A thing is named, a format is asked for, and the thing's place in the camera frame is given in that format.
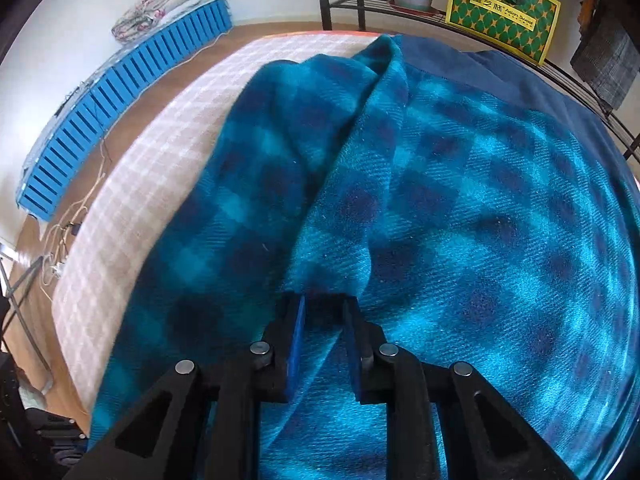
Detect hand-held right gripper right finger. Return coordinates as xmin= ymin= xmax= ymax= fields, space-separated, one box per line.
xmin=341 ymin=296 xmax=581 ymax=480

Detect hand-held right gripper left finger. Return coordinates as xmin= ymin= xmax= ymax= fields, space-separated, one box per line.
xmin=62 ymin=292 xmax=307 ymax=480

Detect blue plaid fleece jacket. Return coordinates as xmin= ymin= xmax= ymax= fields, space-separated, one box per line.
xmin=87 ymin=34 xmax=638 ymax=480

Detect pink checked bed blanket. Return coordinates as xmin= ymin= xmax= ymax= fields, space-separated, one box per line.
xmin=51 ymin=32 xmax=381 ymax=411

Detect black equipment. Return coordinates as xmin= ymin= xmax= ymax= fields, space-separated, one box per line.
xmin=0 ymin=350 xmax=91 ymax=480

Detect blue slatted panel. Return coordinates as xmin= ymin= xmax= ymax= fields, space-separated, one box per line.
xmin=15 ymin=0 xmax=233 ymax=223

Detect black metal bed rack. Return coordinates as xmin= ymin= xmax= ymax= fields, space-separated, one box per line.
xmin=320 ymin=0 xmax=640 ymax=161

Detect floral folded quilt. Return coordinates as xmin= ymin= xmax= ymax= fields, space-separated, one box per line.
xmin=111 ymin=0 xmax=196 ymax=46

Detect green yellow patterned box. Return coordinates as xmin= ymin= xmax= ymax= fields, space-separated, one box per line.
xmin=445 ymin=0 xmax=561 ymax=66

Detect grey plaid cloth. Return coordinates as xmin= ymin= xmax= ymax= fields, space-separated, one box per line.
xmin=570 ymin=0 xmax=632 ymax=111

